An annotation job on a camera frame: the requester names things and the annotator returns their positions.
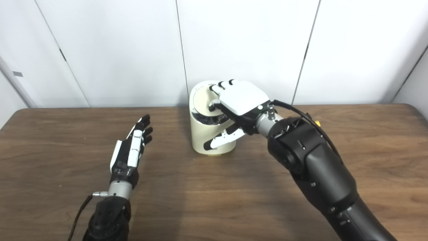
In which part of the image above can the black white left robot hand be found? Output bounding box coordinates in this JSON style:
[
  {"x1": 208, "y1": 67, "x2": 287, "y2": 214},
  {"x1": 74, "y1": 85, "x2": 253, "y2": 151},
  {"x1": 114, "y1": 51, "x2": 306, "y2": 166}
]
[{"x1": 110, "y1": 114, "x2": 153, "y2": 189}]

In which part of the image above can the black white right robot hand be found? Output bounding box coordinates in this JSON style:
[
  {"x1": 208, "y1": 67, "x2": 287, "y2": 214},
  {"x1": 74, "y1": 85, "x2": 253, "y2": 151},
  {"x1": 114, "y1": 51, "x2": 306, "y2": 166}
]
[{"x1": 203, "y1": 79, "x2": 273, "y2": 150}]

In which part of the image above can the round cream bin lid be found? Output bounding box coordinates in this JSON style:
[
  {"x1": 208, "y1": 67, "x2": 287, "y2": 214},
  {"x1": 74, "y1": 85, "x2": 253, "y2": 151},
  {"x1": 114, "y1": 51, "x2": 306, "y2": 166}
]
[{"x1": 193, "y1": 86, "x2": 222, "y2": 116}]

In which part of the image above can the cream-colored bin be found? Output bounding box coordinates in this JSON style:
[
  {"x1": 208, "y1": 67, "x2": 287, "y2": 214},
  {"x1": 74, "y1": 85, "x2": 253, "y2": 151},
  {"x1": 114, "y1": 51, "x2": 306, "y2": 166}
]
[{"x1": 189, "y1": 80, "x2": 246, "y2": 157}]

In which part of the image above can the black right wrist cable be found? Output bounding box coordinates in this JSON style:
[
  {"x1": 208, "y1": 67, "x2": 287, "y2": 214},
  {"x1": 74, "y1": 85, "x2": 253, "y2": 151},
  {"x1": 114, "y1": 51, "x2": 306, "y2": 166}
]
[{"x1": 273, "y1": 99, "x2": 341, "y2": 161}]

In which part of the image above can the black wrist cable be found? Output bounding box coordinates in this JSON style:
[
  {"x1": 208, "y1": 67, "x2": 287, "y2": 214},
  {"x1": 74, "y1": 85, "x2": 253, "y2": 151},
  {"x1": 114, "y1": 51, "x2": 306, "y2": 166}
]
[
  {"x1": 68, "y1": 191, "x2": 109, "y2": 241},
  {"x1": 273, "y1": 99, "x2": 341, "y2": 161}
]

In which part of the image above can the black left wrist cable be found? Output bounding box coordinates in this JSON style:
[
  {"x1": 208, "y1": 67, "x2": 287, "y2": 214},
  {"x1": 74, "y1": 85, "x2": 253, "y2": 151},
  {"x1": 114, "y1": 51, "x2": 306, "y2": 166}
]
[{"x1": 68, "y1": 191, "x2": 109, "y2": 241}]

